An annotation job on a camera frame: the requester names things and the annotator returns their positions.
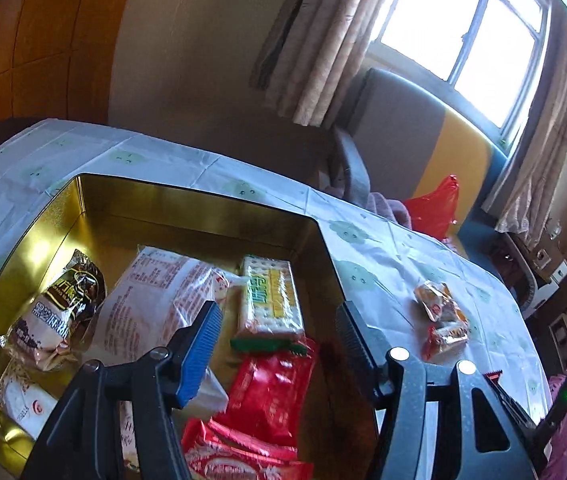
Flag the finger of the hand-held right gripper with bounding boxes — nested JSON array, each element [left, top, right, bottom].
[[486, 379, 537, 431]]

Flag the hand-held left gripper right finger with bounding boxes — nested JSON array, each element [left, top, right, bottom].
[[334, 300, 539, 480]]

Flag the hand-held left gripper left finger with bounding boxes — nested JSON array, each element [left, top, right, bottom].
[[16, 300, 224, 480]]

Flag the clear white bread packet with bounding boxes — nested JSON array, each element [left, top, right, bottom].
[[84, 245, 232, 411]]

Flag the yellow cracker packet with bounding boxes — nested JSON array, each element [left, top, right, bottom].
[[230, 255, 317, 356]]

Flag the red and white snack packet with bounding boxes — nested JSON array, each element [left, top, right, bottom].
[[181, 417, 314, 480]]

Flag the red and gold tin box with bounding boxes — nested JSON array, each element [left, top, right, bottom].
[[0, 172, 381, 480]]

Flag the silver brown snack packet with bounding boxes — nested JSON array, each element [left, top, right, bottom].
[[0, 249, 109, 372]]

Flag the white snack packet red logo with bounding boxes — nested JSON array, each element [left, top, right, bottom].
[[0, 360, 62, 441]]

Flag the small orange snack packet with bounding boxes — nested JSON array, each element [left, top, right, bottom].
[[413, 280, 464, 321], [421, 320, 471, 361]]

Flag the white chair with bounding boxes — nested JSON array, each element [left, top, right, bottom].
[[506, 232, 559, 318]]

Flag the pink cloth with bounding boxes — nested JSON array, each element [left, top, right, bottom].
[[366, 191, 414, 228]]

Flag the red plastic bag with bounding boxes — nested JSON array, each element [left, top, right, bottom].
[[402, 175, 461, 241]]

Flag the grey yellow blue armchair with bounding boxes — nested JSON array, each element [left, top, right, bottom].
[[323, 67, 519, 271]]

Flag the beige patterned curtain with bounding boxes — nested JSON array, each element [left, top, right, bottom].
[[481, 15, 567, 236], [251, 0, 404, 128]]

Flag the large window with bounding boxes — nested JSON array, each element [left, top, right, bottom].
[[366, 0, 551, 136]]

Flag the wooden wardrobe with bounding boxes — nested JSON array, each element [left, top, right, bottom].
[[0, 0, 139, 136]]

